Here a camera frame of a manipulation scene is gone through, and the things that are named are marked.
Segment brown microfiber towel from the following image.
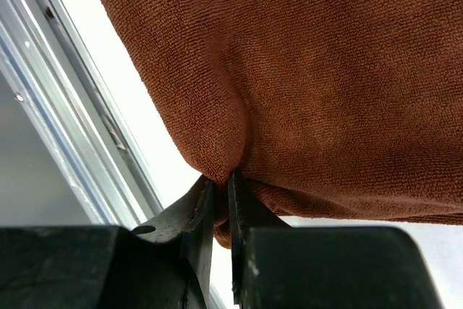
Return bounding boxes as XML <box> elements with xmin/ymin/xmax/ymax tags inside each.
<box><xmin>93</xmin><ymin>0</ymin><xmax>463</xmax><ymax>250</ymax></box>

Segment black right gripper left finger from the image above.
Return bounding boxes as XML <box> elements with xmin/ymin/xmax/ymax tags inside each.
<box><xmin>1</xmin><ymin>177</ymin><xmax>215</xmax><ymax>308</ymax></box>

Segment aluminium mounting rail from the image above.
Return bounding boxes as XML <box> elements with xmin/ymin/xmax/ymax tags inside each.
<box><xmin>1</xmin><ymin>0</ymin><xmax>162</xmax><ymax>228</ymax></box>

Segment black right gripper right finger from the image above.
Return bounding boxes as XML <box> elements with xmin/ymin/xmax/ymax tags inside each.
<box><xmin>227</xmin><ymin>170</ymin><xmax>441</xmax><ymax>308</ymax></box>

